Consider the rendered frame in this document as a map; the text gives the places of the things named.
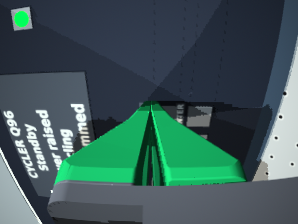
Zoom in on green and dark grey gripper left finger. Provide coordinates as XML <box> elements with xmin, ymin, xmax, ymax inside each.
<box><xmin>54</xmin><ymin>101</ymin><xmax>151</xmax><ymax>186</ymax></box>

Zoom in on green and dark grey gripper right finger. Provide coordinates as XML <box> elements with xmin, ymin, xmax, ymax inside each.
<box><xmin>151</xmin><ymin>101</ymin><xmax>248</xmax><ymax>186</ymax></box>

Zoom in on white benchtop lab instrument with lid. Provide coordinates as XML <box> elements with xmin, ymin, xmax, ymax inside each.
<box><xmin>0</xmin><ymin>0</ymin><xmax>298</xmax><ymax>224</ymax></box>

